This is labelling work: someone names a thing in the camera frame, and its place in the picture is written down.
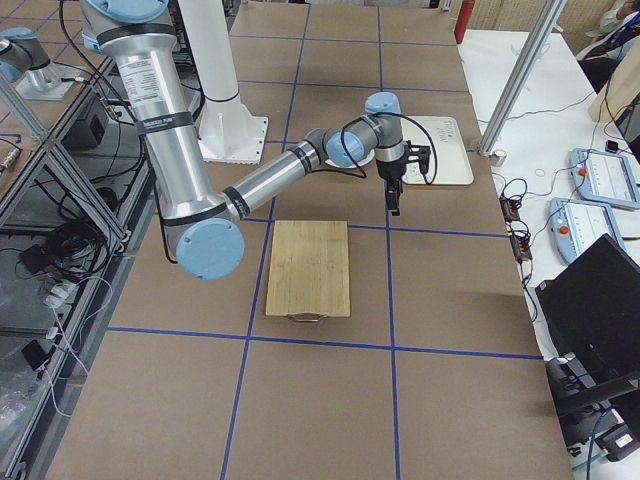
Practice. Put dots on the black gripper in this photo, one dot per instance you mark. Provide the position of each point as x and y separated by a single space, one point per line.
388 171

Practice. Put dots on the white round plate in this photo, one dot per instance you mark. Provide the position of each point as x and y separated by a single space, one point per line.
349 164

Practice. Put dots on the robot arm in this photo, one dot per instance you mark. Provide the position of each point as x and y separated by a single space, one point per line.
209 170
25 62

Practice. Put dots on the cream bear serving tray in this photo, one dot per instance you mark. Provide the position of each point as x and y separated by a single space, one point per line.
453 167

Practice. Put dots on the wooden cutting board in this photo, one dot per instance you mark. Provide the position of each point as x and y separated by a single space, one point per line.
309 273

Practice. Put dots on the small metal cylinder weight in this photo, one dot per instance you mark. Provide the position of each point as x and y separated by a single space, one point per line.
497 158

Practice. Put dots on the blue teach pendant near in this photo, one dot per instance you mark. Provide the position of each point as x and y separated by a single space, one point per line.
576 224

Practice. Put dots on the blue teach pendant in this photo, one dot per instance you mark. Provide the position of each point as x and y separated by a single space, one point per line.
604 177
576 224

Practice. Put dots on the red cylinder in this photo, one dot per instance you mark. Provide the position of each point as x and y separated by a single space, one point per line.
463 19

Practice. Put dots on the blue teach pendant far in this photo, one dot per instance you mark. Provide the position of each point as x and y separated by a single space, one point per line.
604 177

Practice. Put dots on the black laptop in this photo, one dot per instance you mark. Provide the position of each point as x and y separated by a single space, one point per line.
592 308

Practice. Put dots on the seated person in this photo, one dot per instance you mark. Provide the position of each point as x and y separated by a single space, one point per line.
619 31

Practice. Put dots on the white camera mast base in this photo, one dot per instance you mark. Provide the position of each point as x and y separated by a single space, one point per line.
227 132

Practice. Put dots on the aluminium frame post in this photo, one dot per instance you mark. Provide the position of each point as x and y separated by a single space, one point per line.
525 61

